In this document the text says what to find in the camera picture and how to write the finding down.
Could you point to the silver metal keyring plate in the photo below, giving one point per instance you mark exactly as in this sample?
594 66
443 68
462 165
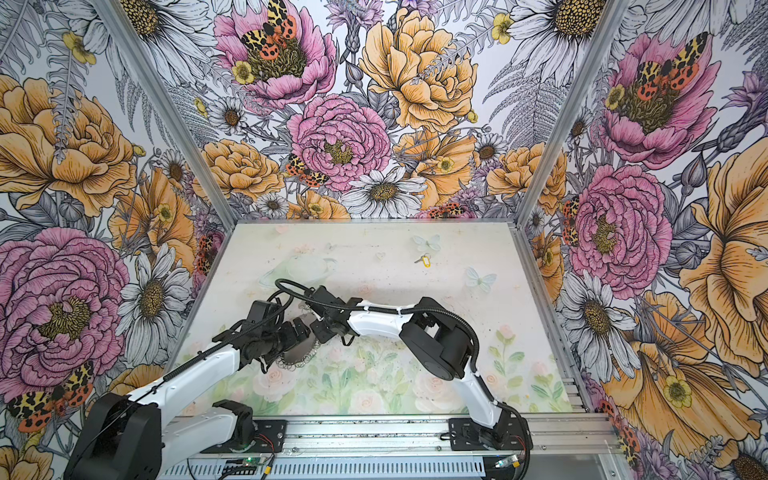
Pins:
304 350

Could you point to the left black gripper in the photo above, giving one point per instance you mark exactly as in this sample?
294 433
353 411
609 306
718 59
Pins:
291 339

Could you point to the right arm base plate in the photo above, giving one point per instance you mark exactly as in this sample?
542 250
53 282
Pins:
508 435

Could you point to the aluminium front rail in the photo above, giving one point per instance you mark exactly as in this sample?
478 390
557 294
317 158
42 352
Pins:
420 435

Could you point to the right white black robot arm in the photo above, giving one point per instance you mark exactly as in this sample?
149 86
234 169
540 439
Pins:
445 345

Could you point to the yellow tagged key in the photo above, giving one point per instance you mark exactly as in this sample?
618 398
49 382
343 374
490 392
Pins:
425 260

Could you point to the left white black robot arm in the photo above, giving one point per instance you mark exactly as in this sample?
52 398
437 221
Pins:
139 435

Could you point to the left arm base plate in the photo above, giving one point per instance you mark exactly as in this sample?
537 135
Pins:
266 436

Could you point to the white perforated cable duct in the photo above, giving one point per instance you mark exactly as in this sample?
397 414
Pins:
284 467

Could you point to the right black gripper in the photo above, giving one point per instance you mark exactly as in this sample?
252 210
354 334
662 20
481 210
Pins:
322 335

